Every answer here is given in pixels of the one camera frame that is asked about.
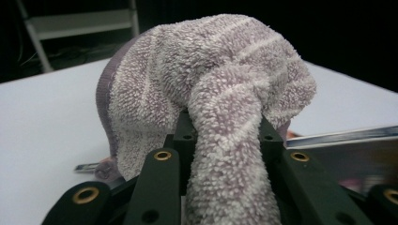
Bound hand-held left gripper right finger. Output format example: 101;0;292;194
258;115;286;167

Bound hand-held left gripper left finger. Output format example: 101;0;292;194
162;109;198;197

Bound pale purple striped towel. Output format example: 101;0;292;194
95;12;317;225

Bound glossy illustrated magazine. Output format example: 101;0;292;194
74;125;398;196

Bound white metal stand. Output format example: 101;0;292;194
15;0;141;75

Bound tangled dark floor cables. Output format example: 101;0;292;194
18;41;121;70

